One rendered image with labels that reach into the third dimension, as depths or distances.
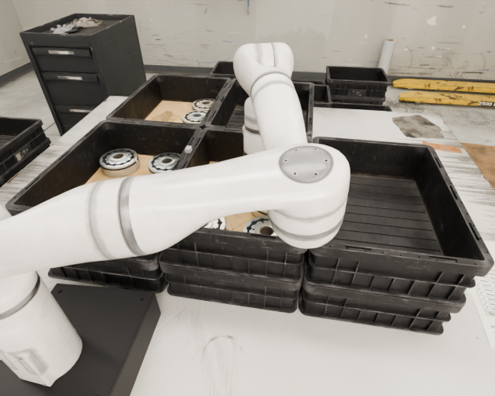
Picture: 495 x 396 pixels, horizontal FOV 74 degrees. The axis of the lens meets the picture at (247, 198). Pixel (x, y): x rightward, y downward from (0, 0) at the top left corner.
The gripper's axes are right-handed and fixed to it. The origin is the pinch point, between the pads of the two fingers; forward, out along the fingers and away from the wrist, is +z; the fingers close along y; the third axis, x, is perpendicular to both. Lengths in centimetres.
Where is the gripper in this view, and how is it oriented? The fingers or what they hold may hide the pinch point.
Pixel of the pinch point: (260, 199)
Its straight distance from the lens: 77.8
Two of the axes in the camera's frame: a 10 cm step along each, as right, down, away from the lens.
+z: 0.0, 7.8, 6.3
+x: 0.8, -6.3, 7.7
